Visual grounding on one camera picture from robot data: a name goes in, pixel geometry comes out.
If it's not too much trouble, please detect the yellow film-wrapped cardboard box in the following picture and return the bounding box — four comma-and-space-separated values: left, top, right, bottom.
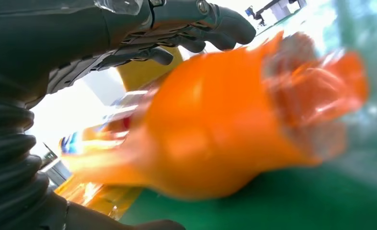
55, 46, 184, 221

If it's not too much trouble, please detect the orange plastic bottle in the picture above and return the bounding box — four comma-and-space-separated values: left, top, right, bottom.
59, 30, 370, 201

